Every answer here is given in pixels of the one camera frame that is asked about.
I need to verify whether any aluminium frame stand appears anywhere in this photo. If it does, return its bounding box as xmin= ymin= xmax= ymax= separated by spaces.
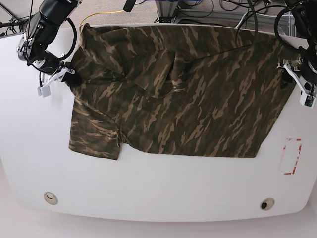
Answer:
xmin=155 ymin=0 xmax=243 ymax=25

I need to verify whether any red tape rectangle marking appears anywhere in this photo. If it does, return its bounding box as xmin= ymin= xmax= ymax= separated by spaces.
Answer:
xmin=280 ymin=138 xmax=302 ymax=175

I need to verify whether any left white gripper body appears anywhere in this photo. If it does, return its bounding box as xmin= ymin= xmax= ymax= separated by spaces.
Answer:
xmin=277 ymin=58 xmax=317 ymax=96

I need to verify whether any camouflage T-shirt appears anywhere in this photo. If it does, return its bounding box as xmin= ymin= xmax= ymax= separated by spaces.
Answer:
xmin=69 ymin=25 xmax=298 ymax=160

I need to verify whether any yellow cable on floor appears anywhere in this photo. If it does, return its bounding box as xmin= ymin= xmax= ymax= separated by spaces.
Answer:
xmin=79 ymin=9 xmax=124 ymax=27

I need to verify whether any black tripod stand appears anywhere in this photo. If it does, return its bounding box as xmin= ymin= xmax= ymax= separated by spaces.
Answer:
xmin=0 ymin=0 xmax=28 ymax=38

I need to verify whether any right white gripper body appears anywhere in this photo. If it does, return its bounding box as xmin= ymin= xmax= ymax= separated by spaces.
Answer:
xmin=38 ymin=62 xmax=75 ymax=91

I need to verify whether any right table cable grommet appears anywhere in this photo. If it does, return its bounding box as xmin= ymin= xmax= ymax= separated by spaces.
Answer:
xmin=260 ymin=198 xmax=275 ymax=211

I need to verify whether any table cable grommet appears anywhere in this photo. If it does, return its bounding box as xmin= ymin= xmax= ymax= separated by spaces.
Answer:
xmin=260 ymin=198 xmax=275 ymax=211
xmin=44 ymin=192 xmax=58 ymax=205

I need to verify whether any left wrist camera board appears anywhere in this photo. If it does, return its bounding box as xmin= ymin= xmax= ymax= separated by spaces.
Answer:
xmin=300 ymin=92 xmax=316 ymax=108

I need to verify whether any left table cable grommet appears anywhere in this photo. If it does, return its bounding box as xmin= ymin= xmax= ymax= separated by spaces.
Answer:
xmin=44 ymin=192 xmax=58 ymax=205

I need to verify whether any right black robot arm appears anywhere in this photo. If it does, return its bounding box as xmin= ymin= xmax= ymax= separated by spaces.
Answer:
xmin=17 ymin=0 xmax=82 ymax=89

